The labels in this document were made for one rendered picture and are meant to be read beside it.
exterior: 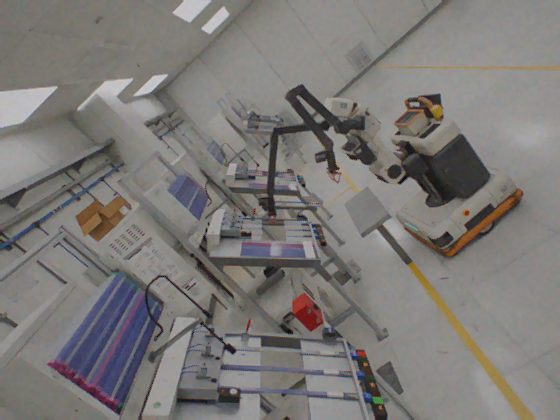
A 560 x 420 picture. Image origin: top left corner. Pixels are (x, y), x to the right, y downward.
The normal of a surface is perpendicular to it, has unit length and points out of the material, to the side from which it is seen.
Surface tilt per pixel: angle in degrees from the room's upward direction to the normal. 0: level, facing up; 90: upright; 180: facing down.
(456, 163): 90
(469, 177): 90
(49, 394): 90
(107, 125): 90
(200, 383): 47
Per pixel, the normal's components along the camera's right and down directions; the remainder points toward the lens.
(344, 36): 0.04, 0.35
